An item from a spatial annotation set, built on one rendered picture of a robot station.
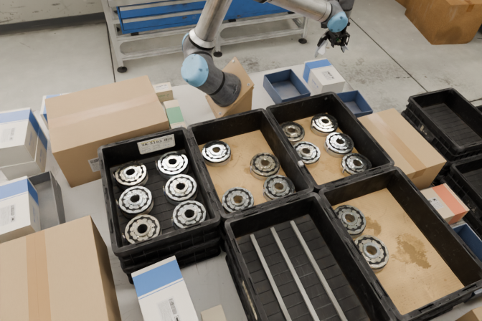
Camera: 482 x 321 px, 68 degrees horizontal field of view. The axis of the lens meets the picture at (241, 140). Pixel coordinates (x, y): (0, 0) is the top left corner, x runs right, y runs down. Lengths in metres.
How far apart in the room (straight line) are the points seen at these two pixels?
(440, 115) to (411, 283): 1.30
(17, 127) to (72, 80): 1.74
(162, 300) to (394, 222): 0.73
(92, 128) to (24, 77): 2.07
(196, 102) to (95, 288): 0.97
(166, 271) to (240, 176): 0.41
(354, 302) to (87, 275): 0.71
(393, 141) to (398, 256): 0.45
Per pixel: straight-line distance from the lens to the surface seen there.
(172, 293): 1.01
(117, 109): 1.43
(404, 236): 1.24
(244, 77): 1.55
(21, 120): 1.55
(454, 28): 3.96
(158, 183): 1.25
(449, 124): 2.25
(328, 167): 1.31
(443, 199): 1.46
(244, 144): 1.34
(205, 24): 1.46
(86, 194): 1.45
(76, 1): 3.86
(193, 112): 1.66
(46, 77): 3.34
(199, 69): 1.42
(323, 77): 1.77
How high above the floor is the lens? 1.82
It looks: 47 degrees down
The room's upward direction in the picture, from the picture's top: 2 degrees clockwise
